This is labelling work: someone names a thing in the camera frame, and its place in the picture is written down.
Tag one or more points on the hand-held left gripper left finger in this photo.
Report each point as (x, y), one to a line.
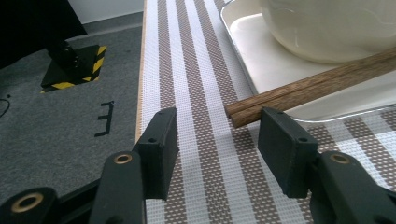
(158, 155)

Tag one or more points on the black yellow striped stand base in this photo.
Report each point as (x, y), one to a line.
(77, 67)

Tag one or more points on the brown wooden chopstick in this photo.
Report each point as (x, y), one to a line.
(299, 98)
(311, 82)

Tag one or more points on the black curtain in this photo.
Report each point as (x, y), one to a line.
(31, 25)

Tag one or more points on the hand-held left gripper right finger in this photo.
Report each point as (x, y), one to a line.
(286, 155)

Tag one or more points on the white panel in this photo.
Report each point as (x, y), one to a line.
(106, 9)

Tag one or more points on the grey white striped placemat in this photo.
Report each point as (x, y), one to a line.
(205, 93)

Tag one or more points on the cream ceramic bowl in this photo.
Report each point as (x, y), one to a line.
(327, 28)

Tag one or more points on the white square plate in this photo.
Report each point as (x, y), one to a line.
(267, 62)

